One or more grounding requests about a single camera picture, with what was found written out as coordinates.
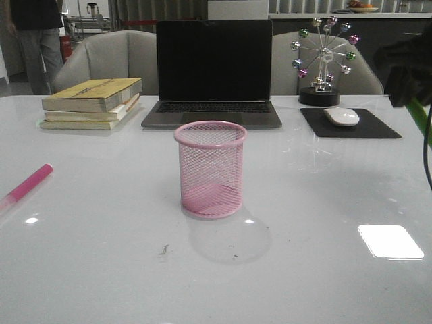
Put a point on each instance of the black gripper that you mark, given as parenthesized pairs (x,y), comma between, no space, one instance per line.
(409,64)

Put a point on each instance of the green marker pen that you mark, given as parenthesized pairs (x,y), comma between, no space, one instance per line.
(418,114)

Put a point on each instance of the pink marker pen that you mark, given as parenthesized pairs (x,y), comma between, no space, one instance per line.
(21,190)

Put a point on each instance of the pink mesh pen holder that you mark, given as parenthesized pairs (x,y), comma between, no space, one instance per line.
(211,160)

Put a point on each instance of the black mouse pad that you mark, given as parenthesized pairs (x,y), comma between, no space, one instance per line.
(369,126)

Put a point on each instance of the fruit bowl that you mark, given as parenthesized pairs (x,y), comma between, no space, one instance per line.
(360,7)

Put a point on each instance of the white computer mouse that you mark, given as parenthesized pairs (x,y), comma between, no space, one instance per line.
(339,116)

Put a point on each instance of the ferris wheel desk ornament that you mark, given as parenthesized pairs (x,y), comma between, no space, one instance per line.
(317,52)

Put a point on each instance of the right grey armchair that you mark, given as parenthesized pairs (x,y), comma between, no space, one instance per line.
(284,81)

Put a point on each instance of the grey armchair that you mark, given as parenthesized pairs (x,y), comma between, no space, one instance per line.
(284,81)
(121,54)

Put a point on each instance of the grey laptop computer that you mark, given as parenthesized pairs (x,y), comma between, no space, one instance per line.
(214,70)

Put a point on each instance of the left grey armchair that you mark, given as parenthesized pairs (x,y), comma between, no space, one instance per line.
(121,54)

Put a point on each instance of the middle book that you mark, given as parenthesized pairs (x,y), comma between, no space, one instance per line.
(114,114)

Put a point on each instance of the top yellow book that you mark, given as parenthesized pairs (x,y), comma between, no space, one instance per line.
(94,96)

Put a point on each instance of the red bin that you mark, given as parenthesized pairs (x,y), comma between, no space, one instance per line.
(66,47)

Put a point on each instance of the bottom book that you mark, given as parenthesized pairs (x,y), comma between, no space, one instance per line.
(79,125)

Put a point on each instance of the person in background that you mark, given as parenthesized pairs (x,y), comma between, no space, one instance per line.
(36,24)

